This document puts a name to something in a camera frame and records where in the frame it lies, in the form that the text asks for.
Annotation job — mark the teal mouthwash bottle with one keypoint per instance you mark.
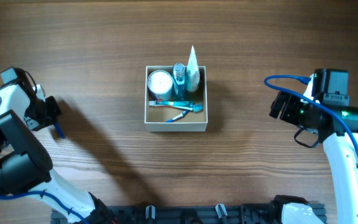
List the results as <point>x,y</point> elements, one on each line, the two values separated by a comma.
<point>179,80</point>

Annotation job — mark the blue white toothbrush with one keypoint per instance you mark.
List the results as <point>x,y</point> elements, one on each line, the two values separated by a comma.
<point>195,109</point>

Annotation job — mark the white cardboard box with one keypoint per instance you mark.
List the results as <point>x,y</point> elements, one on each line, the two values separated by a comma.
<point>155,118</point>

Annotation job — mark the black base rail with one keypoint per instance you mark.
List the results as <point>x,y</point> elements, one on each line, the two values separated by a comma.
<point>246,213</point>

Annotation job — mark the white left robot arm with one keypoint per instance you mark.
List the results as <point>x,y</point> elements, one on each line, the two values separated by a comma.
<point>26,168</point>

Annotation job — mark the white lotion tube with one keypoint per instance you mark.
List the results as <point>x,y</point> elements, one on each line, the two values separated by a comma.
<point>192,72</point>

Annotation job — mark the clear cotton bud jar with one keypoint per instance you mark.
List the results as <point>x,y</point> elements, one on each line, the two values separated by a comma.
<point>160,85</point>

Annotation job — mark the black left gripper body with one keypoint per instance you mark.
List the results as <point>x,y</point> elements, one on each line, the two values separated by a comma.
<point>48,109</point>

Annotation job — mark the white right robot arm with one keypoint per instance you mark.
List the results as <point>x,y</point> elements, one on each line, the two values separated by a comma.
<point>324,110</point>

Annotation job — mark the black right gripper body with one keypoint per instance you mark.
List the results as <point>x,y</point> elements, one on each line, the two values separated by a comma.
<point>286,109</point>

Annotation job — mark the blue disposable razor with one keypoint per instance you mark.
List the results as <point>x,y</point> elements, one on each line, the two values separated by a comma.
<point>59,130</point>

